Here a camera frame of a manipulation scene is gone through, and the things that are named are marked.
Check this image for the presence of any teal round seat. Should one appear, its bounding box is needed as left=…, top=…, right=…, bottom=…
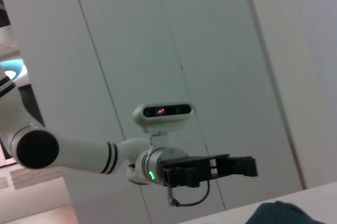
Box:
left=0, top=59, right=28, bottom=81

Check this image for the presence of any black background furniture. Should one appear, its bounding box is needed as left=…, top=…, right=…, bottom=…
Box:
left=17, top=83, right=45, bottom=127

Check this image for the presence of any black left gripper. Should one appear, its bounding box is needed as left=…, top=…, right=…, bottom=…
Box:
left=156, top=153, right=259, bottom=188

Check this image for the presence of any dark teal insulated bag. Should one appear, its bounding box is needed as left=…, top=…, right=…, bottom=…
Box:
left=246, top=200, right=327, bottom=224

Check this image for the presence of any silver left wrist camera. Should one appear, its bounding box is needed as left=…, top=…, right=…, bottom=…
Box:
left=132, top=102, right=195, bottom=133

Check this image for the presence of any left arm cable with plug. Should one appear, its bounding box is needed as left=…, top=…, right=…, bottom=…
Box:
left=167, top=179, right=211, bottom=207

